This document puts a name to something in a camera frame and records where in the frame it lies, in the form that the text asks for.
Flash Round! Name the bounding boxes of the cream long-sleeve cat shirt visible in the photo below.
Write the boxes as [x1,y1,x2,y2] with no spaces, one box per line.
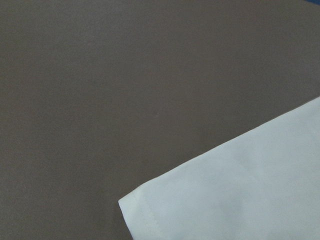
[118,98,320,240]

